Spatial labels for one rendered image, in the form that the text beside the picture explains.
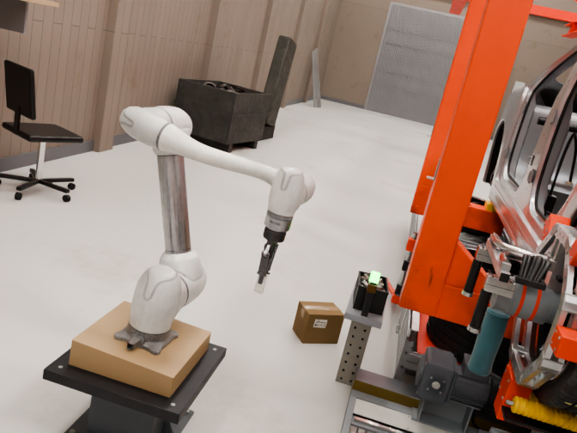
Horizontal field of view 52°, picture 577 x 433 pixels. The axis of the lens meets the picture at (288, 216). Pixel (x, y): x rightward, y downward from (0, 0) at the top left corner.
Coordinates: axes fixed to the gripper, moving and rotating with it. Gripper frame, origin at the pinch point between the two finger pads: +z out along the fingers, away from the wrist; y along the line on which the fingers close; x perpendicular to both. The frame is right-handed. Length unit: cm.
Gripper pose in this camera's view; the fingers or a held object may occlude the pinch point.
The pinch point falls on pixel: (260, 283)
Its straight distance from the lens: 206.0
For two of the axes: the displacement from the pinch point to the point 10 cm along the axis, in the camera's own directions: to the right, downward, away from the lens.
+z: -2.7, 9.3, 2.7
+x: 9.3, 3.2, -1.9
